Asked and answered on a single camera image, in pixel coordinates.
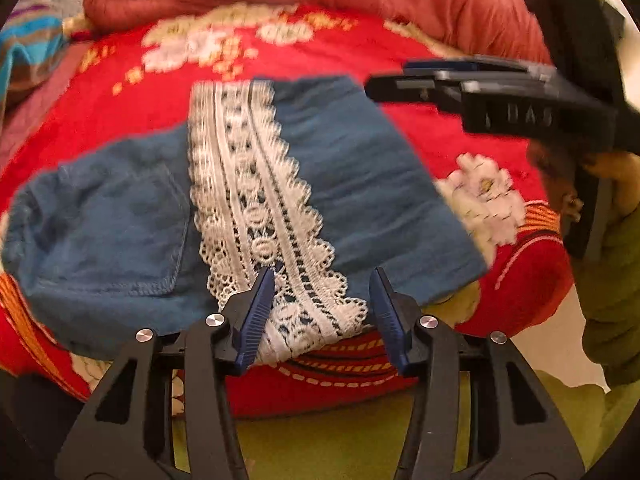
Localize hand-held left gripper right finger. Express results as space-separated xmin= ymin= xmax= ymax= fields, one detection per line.
xmin=368 ymin=266 xmax=587 ymax=480

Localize beige bed sheet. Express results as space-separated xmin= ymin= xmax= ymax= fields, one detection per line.
xmin=452 ymin=255 xmax=613 ymax=393

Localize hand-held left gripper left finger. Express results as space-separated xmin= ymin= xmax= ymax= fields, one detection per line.
xmin=54 ymin=266 xmax=277 ymax=480

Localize person's right hand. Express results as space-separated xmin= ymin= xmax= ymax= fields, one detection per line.
xmin=527 ymin=139 xmax=640 ymax=231

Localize person's green clothing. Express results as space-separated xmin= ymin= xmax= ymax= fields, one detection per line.
xmin=172 ymin=370 xmax=640 ymax=480

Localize red floral blanket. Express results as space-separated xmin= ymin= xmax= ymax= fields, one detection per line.
xmin=0 ymin=2 xmax=576 ymax=418

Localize striped multicolour cloth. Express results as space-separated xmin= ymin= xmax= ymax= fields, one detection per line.
xmin=0 ymin=5 xmax=68 ymax=106

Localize pink quilted cloth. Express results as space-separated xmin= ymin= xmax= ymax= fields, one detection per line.
xmin=0 ymin=42 xmax=96 ymax=161

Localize blue pants with lace trim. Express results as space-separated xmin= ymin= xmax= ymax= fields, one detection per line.
xmin=0 ymin=75 xmax=491 ymax=366

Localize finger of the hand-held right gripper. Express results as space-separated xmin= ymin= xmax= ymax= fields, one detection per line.
xmin=364 ymin=72 xmax=468 ymax=113
xmin=403 ymin=56 xmax=558 ymax=83

